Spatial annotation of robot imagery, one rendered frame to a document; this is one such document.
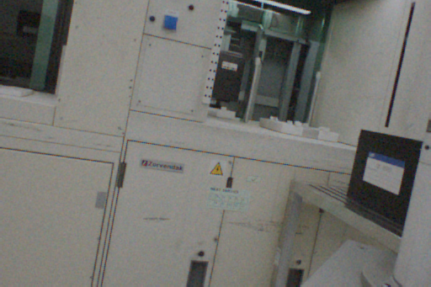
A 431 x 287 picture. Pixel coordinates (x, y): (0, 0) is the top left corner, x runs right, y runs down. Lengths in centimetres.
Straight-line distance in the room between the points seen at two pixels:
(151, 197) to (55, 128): 29
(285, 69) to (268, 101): 18
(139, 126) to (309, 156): 48
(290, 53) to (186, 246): 124
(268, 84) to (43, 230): 135
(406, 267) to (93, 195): 76
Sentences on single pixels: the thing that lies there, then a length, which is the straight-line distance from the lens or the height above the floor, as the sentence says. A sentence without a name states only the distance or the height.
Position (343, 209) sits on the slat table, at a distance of 96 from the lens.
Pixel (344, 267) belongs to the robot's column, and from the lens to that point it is 58.
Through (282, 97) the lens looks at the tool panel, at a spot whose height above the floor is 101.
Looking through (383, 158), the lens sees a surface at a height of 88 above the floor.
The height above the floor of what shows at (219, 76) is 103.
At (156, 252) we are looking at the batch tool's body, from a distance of 115.
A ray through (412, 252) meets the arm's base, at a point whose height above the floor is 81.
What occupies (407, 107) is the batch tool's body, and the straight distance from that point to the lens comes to 132.
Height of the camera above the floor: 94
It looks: 4 degrees down
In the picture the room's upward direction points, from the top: 11 degrees clockwise
